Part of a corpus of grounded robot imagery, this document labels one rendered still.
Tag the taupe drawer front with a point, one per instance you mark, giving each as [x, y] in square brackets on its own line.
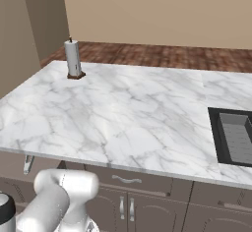
[154, 182]
[210, 193]
[13, 163]

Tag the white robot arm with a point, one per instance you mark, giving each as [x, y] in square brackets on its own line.
[55, 196]

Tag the brown wooden towel holder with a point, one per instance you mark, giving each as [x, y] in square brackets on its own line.
[76, 75]

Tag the white paper towel roll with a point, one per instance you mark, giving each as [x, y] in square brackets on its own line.
[72, 57]

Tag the black kitchen sink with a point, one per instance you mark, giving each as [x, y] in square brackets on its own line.
[234, 137]

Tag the taupe cupboard door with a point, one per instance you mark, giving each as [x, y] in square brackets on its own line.
[157, 214]
[216, 221]
[106, 209]
[16, 190]

